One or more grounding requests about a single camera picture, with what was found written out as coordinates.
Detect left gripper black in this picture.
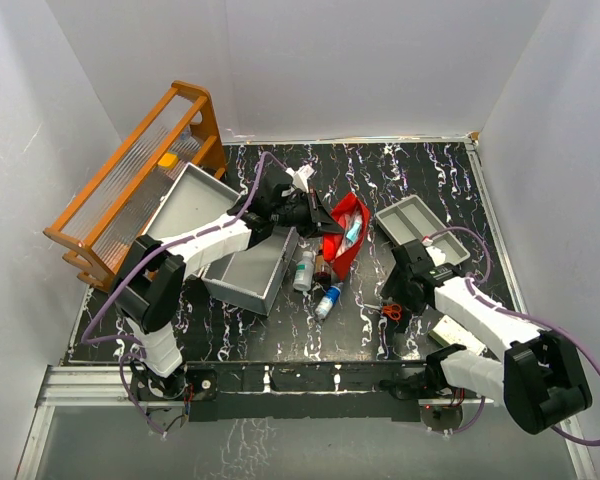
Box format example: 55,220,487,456
271,188,344,240

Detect orange small scissors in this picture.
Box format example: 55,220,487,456
364,303,402,322

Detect red first aid pouch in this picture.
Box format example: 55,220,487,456
322,192,370,283

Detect light blue plastic tweezers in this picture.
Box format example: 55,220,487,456
344,214,364,247

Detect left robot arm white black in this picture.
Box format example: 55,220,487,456
109,169,344,399

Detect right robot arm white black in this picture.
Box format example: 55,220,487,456
381,241,593,434

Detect white green medicine bottle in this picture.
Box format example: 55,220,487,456
293,250,315,292

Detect grey metal medicine case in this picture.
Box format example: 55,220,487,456
144,165,298,316

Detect white green small box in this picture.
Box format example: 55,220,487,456
428,315,486,355

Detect brown bottle orange cap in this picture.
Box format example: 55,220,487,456
313,253,332,286

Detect grey divided plastic tray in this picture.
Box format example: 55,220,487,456
375,195,470,265

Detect white blue spray bottle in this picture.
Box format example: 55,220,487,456
314,282,343,321

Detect yellow block on rack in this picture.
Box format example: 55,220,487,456
158,152,179,170

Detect orange wooden rack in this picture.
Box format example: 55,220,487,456
44,81,227,291

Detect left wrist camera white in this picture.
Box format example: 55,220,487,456
286,165,315,193

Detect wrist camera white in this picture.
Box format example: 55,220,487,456
286,165,315,193
422,237,446,266

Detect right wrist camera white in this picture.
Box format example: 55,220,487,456
422,237,446,266

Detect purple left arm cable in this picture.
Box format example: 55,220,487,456
80,151,291,438

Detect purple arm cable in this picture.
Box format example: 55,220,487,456
424,226,600,446
80,151,291,438

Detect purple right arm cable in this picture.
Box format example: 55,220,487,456
424,226,600,446

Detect aluminium front rail frame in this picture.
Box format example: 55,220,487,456
17,364,597,479

